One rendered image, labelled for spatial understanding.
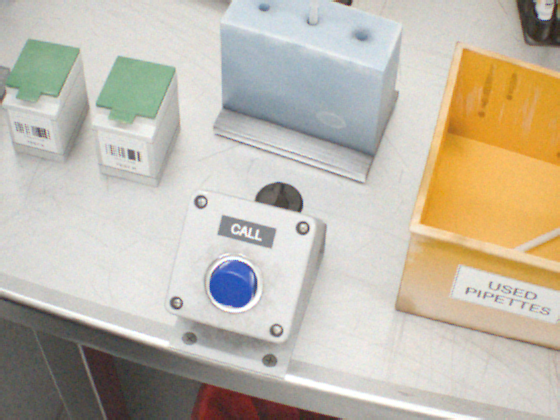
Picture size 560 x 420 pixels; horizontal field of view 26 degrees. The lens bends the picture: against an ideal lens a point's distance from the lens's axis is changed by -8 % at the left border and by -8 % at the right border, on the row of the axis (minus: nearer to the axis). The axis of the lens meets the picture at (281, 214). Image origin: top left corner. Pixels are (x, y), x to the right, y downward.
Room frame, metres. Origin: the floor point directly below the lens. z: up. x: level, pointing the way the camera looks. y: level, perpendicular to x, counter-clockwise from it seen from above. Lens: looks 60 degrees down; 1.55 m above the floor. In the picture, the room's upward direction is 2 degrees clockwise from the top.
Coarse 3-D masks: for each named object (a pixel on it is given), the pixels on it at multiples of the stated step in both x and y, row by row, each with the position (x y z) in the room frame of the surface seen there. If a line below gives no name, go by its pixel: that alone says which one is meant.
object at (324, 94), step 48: (240, 0) 0.48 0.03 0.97; (288, 0) 0.48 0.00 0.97; (240, 48) 0.45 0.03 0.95; (288, 48) 0.44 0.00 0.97; (336, 48) 0.44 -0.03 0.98; (384, 48) 0.44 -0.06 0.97; (240, 96) 0.45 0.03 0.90; (288, 96) 0.44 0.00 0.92; (336, 96) 0.43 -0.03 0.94; (384, 96) 0.43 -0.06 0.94; (288, 144) 0.43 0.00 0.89; (336, 144) 0.43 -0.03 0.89
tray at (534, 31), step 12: (516, 0) 0.57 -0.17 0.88; (528, 0) 0.56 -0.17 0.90; (528, 12) 0.56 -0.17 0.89; (552, 12) 0.55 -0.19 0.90; (528, 24) 0.54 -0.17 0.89; (540, 24) 0.54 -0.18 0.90; (552, 24) 0.54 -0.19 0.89; (528, 36) 0.54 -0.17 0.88; (540, 36) 0.54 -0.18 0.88; (552, 36) 0.54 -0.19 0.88
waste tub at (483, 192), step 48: (480, 48) 0.45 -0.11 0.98; (480, 96) 0.44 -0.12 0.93; (528, 96) 0.44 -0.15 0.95; (432, 144) 0.38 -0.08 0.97; (480, 144) 0.44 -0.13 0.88; (528, 144) 0.43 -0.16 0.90; (432, 192) 0.40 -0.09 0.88; (480, 192) 0.40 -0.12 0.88; (528, 192) 0.41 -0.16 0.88; (432, 240) 0.32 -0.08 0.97; (480, 240) 0.32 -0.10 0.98; (528, 240) 0.37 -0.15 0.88; (432, 288) 0.32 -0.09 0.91; (480, 288) 0.31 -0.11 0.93; (528, 288) 0.31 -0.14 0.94; (528, 336) 0.30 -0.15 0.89
